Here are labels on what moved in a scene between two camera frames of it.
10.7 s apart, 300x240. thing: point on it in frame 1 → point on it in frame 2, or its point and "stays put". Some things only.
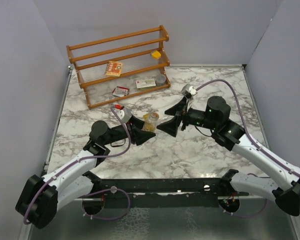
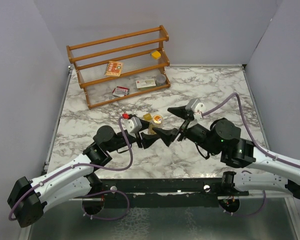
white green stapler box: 145,84 stays put
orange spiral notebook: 113,69 stays put
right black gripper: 171,126 → 167,135
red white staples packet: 120,91 stays put
